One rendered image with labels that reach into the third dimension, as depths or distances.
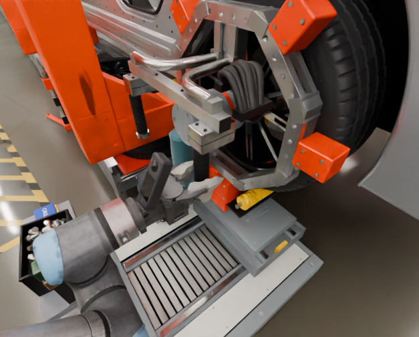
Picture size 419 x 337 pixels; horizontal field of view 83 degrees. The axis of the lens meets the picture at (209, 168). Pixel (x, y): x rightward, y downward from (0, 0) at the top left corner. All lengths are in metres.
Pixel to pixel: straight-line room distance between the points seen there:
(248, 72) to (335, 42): 0.19
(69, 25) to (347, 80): 0.80
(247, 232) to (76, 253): 0.85
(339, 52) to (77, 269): 0.65
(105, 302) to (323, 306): 1.05
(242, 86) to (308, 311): 1.09
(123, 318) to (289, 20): 0.62
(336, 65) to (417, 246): 1.38
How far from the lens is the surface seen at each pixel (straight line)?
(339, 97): 0.61
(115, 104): 1.08
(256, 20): 0.60
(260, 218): 1.25
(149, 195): 0.48
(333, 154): 0.58
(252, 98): 0.50
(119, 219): 0.48
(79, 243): 0.48
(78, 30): 0.97
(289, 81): 0.56
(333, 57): 0.60
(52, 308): 0.91
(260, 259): 1.19
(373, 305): 1.48
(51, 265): 0.49
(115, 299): 0.54
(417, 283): 1.66
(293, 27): 0.55
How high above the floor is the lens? 1.21
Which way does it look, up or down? 42 degrees down
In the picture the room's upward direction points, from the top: straight up
